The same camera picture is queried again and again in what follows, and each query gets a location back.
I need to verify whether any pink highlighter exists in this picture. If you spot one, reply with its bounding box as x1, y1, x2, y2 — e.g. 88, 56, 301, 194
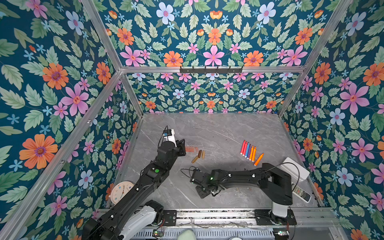
242, 141, 248, 156
240, 140, 247, 155

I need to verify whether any blue highlighter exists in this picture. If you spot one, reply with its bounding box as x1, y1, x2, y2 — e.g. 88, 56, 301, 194
245, 143, 251, 159

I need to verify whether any purple highlighter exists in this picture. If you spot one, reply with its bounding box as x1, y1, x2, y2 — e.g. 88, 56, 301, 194
247, 145, 253, 160

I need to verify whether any orange highlighter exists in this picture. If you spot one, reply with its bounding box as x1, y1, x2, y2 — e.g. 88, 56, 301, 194
251, 147, 257, 162
249, 146, 255, 161
254, 153, 264, 166

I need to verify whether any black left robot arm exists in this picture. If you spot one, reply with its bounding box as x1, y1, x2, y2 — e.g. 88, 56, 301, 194
82, 139, 186, 240

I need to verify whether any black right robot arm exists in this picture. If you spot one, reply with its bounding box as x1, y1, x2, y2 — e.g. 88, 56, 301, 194
190, 163, 293, 219

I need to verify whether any round beige clock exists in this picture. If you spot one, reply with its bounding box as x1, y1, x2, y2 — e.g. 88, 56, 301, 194
110, 181, 134, 205

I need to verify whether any white box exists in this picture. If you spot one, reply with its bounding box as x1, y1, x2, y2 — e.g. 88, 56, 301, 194
280, 158, 310, 183

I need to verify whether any metal hook rack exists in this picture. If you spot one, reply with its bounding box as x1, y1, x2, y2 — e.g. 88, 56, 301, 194
179, 66, 243, 75

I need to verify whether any white remote control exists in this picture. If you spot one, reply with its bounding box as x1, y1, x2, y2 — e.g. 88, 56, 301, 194
292, 184, 311, 203

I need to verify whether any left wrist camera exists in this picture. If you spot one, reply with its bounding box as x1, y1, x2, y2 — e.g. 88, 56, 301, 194
163, 129, 176, 145

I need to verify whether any aluminium front rail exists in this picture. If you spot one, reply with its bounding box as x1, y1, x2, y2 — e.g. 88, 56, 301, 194
174, 207, 341, 228

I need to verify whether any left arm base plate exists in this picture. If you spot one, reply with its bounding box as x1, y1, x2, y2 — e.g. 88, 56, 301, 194
135, 200, 178, 227

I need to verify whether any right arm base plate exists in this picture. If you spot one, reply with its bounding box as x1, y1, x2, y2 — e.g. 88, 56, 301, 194
254, 209, 297, 226

